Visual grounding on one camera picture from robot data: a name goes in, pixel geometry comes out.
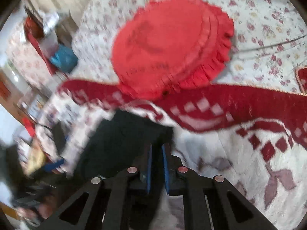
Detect black pants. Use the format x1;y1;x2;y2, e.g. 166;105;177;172
73;110;173;182

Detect black smartphone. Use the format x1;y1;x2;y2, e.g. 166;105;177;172
51;122;66;155

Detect red chair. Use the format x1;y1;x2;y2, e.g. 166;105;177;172
23;16;57;75

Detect red white floral blanket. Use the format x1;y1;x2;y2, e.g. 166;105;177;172
35;67;306;229

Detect small floral bed sheet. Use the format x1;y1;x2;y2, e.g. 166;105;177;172
71;0;306;92

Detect red heart ruffled pillow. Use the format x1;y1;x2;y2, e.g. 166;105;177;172
111;0;234;100

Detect blue plastic bag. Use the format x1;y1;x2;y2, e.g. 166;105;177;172
49;44;78;73

